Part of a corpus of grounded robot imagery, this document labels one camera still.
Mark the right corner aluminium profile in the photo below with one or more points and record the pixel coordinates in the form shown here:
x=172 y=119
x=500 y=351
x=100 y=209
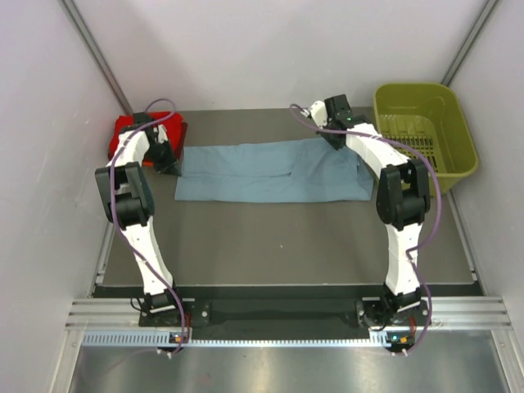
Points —
x=482 y=19

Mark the light blue t shirt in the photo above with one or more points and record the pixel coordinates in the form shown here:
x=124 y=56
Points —
x=300 y=171

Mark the left corner aluminium profile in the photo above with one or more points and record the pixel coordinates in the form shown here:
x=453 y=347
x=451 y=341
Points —
x=76 y=18

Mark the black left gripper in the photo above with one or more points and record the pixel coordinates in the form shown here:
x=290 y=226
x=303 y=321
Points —
x=169 y=163

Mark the olive green plastic basket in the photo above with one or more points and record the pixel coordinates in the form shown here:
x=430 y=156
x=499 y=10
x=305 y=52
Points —
x=428 y=118

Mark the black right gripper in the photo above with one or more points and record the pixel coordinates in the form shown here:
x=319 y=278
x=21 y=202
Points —
x=336 y=145

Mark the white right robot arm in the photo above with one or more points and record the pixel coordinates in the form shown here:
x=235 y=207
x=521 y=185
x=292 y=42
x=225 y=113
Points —
x=402 y=201

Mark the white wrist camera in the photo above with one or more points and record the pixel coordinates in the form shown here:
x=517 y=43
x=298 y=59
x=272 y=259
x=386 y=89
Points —
x=318 y=113
x=161 y=133

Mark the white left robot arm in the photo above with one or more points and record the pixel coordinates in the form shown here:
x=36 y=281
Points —
x=143 y=138

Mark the corner aluminium profile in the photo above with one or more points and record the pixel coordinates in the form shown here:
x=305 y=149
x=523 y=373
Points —
x=482 y=19
x=76 y=18

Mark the aluminium front frame rail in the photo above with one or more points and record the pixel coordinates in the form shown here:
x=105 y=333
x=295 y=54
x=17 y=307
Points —
x=448 y=312

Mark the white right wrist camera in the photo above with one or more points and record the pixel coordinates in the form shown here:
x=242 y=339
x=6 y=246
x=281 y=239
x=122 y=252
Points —
x=318 y=113

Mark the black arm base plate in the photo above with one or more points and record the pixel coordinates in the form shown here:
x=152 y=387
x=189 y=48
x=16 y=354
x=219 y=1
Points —
x=355 y=313

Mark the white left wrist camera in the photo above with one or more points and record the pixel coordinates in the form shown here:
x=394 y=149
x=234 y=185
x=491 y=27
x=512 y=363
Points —
x=161 y=133

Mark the folded maroon t shirt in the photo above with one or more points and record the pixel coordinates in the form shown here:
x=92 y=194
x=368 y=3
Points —
x=180 y=141

